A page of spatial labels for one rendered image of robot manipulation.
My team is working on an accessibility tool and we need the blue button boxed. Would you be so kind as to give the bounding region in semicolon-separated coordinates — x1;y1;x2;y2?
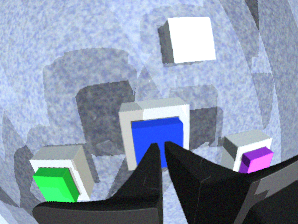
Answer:
118;97;189;171

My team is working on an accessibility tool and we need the white cube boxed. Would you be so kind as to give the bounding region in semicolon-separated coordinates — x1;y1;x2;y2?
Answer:
164;18;216;64

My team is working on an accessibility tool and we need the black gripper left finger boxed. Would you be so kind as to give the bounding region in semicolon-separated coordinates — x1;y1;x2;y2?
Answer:
32;143;164;224

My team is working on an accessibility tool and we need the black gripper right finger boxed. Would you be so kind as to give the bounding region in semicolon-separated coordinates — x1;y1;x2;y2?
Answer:
164;140;298;224

